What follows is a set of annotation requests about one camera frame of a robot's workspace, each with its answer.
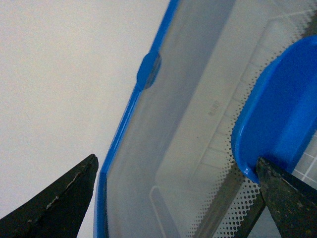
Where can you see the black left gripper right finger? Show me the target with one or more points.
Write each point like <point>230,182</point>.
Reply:
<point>291,202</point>

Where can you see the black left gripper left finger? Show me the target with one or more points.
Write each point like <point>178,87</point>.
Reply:
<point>57,211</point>

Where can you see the blue lid handle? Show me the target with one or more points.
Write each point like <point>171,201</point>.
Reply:
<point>279,117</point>

